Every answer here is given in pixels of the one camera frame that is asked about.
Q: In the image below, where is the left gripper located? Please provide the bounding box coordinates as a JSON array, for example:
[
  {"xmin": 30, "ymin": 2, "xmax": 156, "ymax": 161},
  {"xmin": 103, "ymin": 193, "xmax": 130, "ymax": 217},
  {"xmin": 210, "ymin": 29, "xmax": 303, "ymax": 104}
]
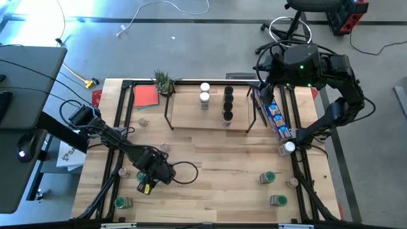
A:
[{"xmin": 136, "ymin": 146, "xmax": 176, "ymax": 186}]

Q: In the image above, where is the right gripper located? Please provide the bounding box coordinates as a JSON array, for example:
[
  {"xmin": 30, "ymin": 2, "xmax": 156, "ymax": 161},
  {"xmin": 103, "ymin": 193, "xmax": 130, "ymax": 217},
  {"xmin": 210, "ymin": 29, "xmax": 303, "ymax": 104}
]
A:
[{"xmin": 254, "ymin": 52, "xmax": 287, "ymax": 106}]

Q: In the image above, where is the blue plastic wrap box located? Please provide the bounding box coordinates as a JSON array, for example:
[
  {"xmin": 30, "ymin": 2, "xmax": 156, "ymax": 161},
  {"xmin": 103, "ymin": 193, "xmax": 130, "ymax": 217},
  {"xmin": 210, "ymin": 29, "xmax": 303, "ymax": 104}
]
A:
[{"xmin": 254, "ymin": 87, "xmax": 295, "ymax": 143}]

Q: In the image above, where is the potted succulent plant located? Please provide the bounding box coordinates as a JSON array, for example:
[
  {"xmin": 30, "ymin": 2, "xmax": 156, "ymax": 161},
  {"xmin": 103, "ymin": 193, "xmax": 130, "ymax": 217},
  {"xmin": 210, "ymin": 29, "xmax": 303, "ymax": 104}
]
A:
[{"xmin": 153, "ymin": 69, "xmax": 183, "ymax": 98}]

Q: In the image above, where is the white printed paper bag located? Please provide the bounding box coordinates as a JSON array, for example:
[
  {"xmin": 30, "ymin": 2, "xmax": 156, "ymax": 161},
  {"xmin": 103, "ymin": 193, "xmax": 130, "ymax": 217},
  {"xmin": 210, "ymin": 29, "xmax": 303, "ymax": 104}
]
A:
[{"xmin": 56, "ymin": 139, "xmax": 87, "ymax": 172}]

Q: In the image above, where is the red and black tool case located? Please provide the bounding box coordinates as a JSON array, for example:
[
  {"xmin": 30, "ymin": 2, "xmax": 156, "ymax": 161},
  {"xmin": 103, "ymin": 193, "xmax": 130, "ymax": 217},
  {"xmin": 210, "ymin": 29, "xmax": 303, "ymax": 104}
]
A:
[{"xmin": 327, "ymin": 0, "xmax": 369, "ymax": 36}]

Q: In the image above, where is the black device with white light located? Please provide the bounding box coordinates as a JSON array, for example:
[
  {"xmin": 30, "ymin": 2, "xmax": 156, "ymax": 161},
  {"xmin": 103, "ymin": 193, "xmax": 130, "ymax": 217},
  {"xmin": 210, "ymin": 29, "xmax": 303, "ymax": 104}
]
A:
[{"xmin": 16, "ymin": 133, "xmax": 47, "ymax": 163}]

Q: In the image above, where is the grey metal bar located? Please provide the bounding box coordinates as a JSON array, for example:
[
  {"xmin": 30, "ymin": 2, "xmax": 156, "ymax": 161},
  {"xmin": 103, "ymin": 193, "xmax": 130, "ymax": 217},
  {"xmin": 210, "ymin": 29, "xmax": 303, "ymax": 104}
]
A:
[{"xmin": 393, "ymin": 85, "xmax": 407, "ymax": 118}]

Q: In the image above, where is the grey desk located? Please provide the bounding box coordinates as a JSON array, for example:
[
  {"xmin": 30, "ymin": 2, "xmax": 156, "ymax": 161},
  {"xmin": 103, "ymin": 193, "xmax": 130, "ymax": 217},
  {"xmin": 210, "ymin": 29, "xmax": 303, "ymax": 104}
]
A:
[{"xmin": 0, "ymin": 45, "xmax": 68, "ymax": 214}]

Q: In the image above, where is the black flat desk device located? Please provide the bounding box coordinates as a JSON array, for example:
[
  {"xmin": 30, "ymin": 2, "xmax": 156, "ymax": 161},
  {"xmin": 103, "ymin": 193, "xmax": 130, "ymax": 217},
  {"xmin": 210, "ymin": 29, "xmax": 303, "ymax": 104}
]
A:
[{"xmin": 0, "ymin": 90, "xmax": 13, "ymax": 123}]

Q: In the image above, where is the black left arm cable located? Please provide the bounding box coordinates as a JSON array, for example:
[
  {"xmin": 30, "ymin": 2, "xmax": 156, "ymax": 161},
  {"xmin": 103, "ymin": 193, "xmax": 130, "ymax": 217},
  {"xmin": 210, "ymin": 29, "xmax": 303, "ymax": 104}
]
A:
[{"xmin": 59, "ymin": 99, "xmax": 200, "ymax": 186}]

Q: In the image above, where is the wooden shelf black metal frame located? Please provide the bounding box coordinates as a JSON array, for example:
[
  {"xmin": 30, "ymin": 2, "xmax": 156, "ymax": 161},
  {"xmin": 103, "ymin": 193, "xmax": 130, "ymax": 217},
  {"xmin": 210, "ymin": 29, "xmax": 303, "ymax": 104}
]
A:
[{"xmin": 163, "ymin": 81, "xmax": 268, "ymax": 134}]

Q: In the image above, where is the silver metal bracket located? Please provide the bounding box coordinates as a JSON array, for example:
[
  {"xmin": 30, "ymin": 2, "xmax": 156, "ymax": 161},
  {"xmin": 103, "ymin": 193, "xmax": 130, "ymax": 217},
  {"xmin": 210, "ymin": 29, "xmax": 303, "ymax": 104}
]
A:
[
  {"xmin": 278, "ymin": 223, "xmax": 315, "ymax": 229},
  {"xmin": 100, "ymin": 222, "xmax": 137, "ymax": 229}
]

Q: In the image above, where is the black table rig frame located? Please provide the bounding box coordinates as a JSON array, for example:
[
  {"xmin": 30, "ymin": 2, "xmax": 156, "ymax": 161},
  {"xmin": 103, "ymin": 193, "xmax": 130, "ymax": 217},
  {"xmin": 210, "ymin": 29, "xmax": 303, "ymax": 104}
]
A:
[{"xmin": 71, "ymin": 78, "xmax": 343, "ymax": 229}]

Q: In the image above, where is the black stool with chrome ring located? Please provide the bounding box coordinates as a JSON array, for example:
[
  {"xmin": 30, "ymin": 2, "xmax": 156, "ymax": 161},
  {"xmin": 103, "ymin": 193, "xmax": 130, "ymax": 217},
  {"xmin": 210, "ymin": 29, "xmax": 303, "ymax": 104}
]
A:
[{"xmin": 255, "ymin": 0, "xmax": 345, "ymax": 55}]

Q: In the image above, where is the yellow extension cord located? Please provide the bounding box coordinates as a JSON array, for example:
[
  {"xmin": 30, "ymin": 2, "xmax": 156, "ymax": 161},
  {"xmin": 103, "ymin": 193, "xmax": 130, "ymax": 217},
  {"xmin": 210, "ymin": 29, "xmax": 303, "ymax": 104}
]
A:
[{"xmin": 62, "ymin": 62, "xmax": 95, "ymax": 90}]

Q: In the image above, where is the white floor cable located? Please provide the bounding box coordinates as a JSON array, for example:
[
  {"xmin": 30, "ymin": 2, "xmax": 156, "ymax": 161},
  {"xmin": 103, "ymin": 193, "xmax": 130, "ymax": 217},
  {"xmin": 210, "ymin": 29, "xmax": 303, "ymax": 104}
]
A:
[{"xmin": 116, "ymin": 0, "xmax": 210, "ymax": 38}]

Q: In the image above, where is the thin black floor cable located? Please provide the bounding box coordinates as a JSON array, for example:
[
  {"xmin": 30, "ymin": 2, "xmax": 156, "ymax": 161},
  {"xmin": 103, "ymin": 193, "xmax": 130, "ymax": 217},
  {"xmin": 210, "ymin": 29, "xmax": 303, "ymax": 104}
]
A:
[{"xmin": 54, "ymin": 0, "xmax": 67, "ymax": 45}]

